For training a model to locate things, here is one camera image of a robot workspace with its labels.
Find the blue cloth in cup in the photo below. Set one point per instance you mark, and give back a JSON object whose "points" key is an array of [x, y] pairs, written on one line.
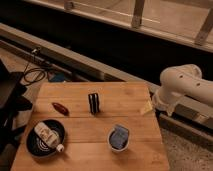
{"points": [[119, 137]]}

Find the dark red chili pepper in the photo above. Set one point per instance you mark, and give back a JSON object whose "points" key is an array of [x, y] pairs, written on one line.
{"points": [[60, 108]]}

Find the black chair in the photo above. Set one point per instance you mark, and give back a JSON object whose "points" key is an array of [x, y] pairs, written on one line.
{"points": [[12, 102]]}

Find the blue object on floor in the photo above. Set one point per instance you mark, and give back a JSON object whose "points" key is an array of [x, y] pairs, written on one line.
{"points": [[57, 78]]}

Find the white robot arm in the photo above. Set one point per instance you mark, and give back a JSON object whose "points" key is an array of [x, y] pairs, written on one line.
{"points": [[178, 81]]}

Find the white plastic bottle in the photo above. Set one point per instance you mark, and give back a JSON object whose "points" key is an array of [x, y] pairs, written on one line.
{"points": [[49, 137]]}

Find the white cup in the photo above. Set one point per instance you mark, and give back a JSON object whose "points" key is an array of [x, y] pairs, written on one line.
{"points": [[113, 149]]}

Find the black round bowl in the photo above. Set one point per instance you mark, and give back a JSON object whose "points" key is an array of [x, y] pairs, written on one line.
{"points": [[37, 147]]}

